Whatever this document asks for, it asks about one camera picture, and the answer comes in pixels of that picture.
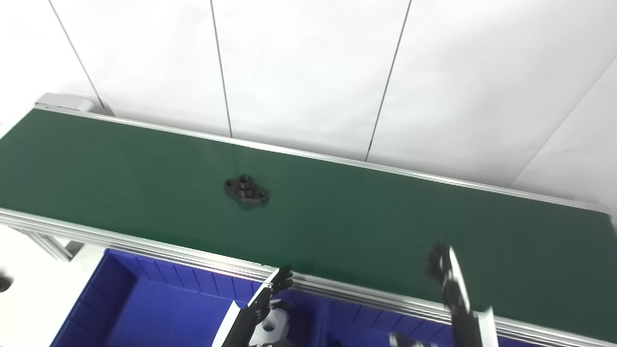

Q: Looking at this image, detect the black flange part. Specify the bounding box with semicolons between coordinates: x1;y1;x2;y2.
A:
224;174;270;207

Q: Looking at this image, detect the white block part with hole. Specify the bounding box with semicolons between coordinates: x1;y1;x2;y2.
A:
249;308;290;347

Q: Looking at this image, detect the blue plastic bin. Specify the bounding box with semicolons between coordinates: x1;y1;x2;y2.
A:
51;248;329;347
318;299;545;347

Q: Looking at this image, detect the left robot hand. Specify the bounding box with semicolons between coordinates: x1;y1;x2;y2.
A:
212;264;295;347

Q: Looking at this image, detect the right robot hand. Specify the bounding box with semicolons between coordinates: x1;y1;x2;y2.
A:
389;243;500;347

